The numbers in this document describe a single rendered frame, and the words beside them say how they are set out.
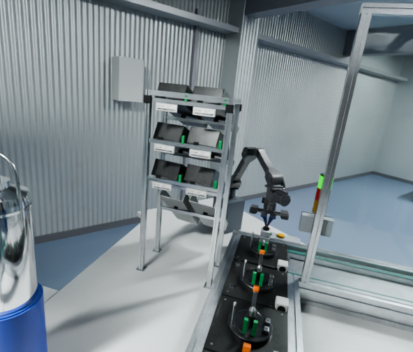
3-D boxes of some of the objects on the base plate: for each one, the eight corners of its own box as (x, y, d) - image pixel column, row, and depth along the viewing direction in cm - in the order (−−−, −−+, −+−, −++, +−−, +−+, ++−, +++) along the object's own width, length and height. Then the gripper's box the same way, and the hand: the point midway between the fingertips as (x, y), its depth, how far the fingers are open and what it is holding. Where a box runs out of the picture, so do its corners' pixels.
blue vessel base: (18, 347, 88) (10, 272, 81) (61, 362, 85) (56, 286, 77) (-35, 395, 74) (-50, 309, 66) (14, 417, 70) (3, 329, 63)
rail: (231, 245, 161) (234, 228, 158) (407, 285, 141) (414, 266, 138) (229, 250, 156) (231, 232, 153) (411, 292, 136) (419, 272, 133)
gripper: (251, 197, 137) (246, 226, 141) (291, 204, 132) (285, 234, 137) (252, 193, 142) (248, 221, 147) (291, 200, 138) (285, 228, 142)
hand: (267, 221), depth 141 cm, fingers closed
